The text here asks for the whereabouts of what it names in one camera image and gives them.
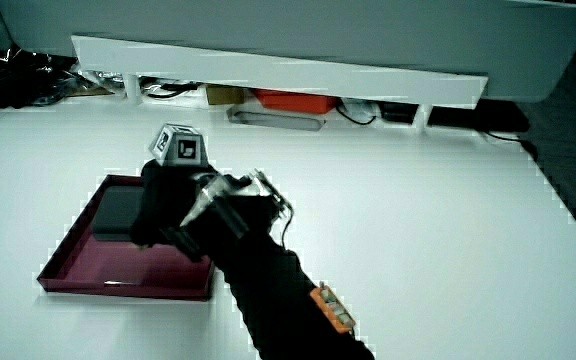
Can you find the small black device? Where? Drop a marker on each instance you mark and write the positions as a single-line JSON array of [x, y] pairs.
[[398, 112]]

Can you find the long black box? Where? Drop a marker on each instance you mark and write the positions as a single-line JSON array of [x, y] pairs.
[[483, 117]]

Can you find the person's right hand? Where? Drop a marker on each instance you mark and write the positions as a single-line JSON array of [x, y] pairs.
[[168, 200]]

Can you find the brown cardboard box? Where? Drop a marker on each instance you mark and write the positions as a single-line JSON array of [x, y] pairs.
[[224, 94]]

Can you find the black battery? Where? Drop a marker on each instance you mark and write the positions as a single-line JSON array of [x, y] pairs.
[[115, 215]]

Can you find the dark red square plate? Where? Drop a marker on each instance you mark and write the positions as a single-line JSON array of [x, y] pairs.
[[118, 270]]

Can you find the orange sensor module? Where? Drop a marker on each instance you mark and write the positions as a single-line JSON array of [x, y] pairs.
[[333, 310]]

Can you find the black plastic bags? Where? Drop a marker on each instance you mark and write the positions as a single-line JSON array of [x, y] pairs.
[[13, 80]]

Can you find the white raised shelf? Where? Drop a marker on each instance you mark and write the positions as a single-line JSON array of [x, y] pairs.
[[278, 72]]

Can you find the orange box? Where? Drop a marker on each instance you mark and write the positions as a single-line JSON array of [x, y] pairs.
[[295, 101]]

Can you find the grey oblong tray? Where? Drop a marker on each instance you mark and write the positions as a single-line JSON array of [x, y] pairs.
[[273, 120]]

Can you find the large white curved panel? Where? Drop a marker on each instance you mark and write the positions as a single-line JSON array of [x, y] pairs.
[[318, 25]]

